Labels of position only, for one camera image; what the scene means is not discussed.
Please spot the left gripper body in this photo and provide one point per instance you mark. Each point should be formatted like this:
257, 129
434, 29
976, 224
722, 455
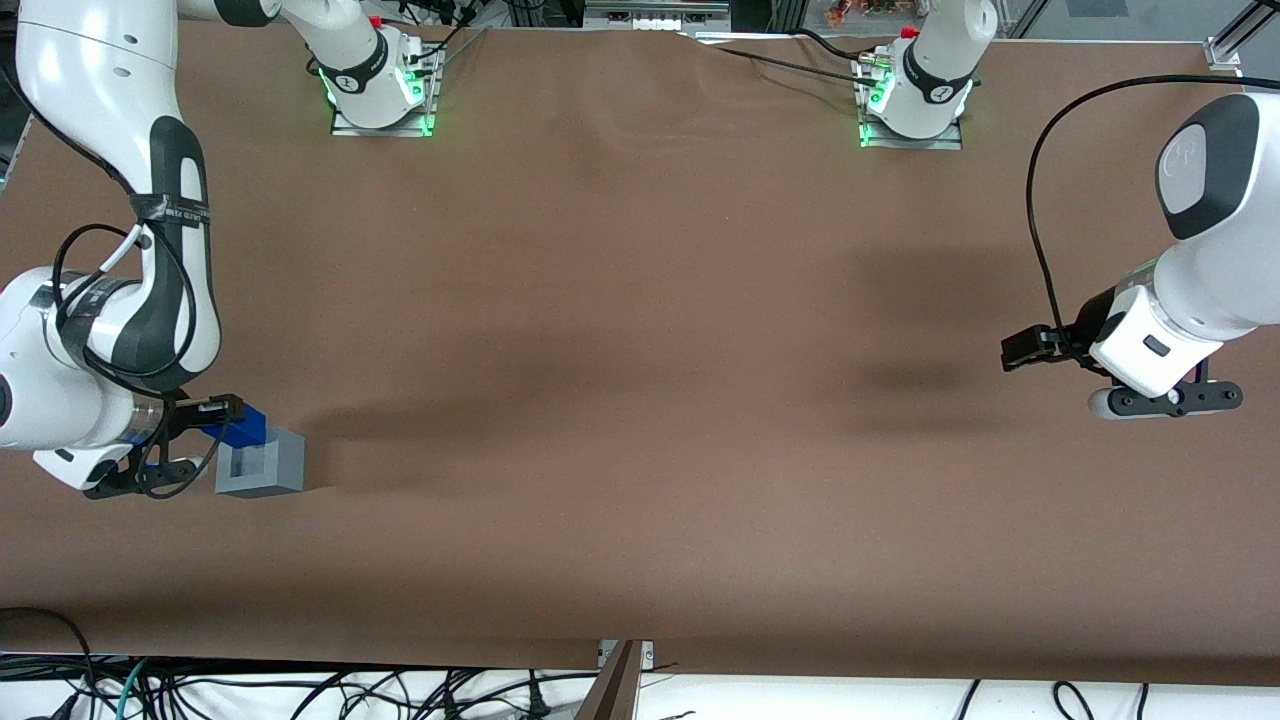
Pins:
1084, 327

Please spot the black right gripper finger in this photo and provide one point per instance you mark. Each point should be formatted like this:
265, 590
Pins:
186, 420
225, 415

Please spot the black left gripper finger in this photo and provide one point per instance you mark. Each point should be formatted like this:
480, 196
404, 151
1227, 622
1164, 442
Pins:
1062, 342
1022, 350

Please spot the blue plastic part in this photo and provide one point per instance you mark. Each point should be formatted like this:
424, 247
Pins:
245, 430

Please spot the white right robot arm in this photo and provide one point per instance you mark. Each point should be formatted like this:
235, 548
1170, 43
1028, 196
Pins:
90, 70

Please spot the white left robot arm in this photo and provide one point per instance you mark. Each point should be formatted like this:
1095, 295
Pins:
1220, 290

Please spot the gray cube base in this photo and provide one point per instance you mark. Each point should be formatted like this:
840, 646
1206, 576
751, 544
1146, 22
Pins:
285, 465

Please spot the brown table cover sheet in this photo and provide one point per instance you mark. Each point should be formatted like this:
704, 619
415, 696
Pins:
640, 400

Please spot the white power strip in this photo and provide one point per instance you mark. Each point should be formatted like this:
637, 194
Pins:
655, 20

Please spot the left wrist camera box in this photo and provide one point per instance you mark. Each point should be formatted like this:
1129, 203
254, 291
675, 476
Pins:
1170, 400

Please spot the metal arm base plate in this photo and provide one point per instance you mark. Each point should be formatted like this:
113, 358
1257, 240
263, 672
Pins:
945, 143
350, 130

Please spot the silver corner bracket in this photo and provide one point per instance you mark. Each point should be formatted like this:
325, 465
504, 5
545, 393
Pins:
1222, 55

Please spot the aluminium profile post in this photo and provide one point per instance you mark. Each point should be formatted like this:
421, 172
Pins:
615, 695

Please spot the silver table edge bracket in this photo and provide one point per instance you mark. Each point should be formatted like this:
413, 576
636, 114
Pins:
647, 655

